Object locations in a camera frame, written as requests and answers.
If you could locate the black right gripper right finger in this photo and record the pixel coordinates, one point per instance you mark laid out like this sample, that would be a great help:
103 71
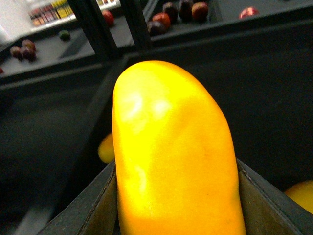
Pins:
267 210

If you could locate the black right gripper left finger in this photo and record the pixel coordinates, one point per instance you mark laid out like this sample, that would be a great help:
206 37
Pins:
92 212

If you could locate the pale yellow mango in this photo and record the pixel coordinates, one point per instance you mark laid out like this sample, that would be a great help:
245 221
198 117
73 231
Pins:
175 163

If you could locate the yellow mango at edge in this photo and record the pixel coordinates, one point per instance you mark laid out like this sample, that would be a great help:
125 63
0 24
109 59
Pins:
302 194

